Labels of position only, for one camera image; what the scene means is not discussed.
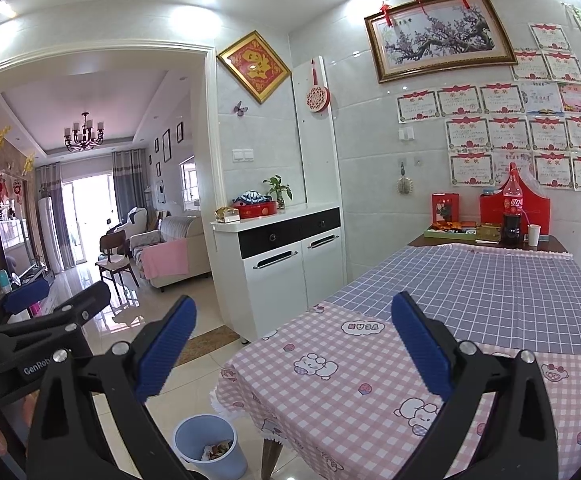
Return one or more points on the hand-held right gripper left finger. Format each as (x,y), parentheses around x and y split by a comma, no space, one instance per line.
(165,350)

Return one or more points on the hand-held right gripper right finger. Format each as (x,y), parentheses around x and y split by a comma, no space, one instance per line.
(420,345)

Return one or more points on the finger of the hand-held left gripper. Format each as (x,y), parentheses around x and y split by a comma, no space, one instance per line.
(88,300)
(25,296)

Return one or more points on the blue plastic trash bin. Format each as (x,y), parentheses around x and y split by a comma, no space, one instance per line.
(193,452)

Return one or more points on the red yellow snack wrapper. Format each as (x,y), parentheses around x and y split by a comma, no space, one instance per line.
(216,451)

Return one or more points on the teal bottle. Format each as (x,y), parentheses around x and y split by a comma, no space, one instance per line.
(3,281)

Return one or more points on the wooden chair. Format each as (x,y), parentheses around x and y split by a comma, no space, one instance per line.
(113,255)

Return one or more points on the television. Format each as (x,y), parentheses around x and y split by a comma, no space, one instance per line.
(13,245)

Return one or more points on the white standing air conditioner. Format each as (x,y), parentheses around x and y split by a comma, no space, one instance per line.
(49,235)

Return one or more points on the purple grid tablecloth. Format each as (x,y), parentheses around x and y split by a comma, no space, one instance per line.
(470,295)

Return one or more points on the pink blanket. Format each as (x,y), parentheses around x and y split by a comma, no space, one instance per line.
(165,257)

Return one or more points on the pink checked tablecloth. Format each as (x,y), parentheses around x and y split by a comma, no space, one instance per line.
(350,400)

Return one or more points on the grey curtain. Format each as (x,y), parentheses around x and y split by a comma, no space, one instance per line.
(126,180)
(65,210)

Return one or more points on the beige sofa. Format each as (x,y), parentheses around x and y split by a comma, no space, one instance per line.
(180,232)

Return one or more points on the green tray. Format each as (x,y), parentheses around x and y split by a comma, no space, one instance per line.
(448,232)

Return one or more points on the gold green box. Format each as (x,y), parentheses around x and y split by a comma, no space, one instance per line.
(487,232)

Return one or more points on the red framed card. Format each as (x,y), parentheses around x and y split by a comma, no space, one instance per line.
(445,210)

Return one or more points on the white sideboard cabinet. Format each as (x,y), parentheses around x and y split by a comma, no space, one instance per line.
(280,270)

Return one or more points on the gold snack box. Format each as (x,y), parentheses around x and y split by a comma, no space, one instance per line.
(227,215)

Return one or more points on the cola bottle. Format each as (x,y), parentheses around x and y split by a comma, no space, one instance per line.
(512,225)

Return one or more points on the red paper gift bag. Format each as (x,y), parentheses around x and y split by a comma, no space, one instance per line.
(490,210)

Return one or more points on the window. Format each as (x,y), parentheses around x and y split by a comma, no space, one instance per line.
(190,185)

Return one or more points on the white paper cup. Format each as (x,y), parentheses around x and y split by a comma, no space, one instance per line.
(533,236)

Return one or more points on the black chandelier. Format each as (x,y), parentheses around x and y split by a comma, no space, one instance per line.
(84,135)

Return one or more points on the wooden dining table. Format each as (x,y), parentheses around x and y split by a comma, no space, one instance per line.
(552,245)

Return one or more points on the red gift box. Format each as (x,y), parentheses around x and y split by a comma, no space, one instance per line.
(258,210)

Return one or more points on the blue knitted hat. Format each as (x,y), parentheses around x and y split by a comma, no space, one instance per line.
(249,196)

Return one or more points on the potted green plant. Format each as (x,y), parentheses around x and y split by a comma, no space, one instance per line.
(278,190)

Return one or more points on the red round hanging ornament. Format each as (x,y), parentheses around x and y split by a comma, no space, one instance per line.
(319,97)

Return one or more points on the framed blossom painting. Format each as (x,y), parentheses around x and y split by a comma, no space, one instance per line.
(440,35)

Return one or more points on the round woven wall ornament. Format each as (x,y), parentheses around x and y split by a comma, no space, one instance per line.
(405,185)

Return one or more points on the black wall picture frame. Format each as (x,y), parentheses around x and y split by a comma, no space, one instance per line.
(166,145)
(180,139)

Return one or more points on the white light switch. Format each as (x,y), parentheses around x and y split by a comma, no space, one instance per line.
(243,155)

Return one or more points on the wall of award certificates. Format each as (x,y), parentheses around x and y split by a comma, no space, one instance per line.
(510,135)

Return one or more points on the butterfly wall decoration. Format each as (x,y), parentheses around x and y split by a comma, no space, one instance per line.
(240,109)

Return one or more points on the red gold diamond frame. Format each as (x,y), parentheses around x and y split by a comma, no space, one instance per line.
(254,66)

